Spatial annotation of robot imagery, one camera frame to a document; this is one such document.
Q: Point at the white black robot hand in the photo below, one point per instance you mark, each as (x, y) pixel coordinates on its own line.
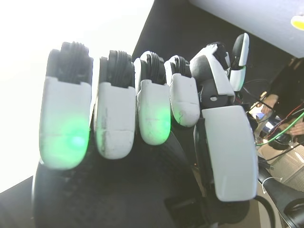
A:
(114, 190)

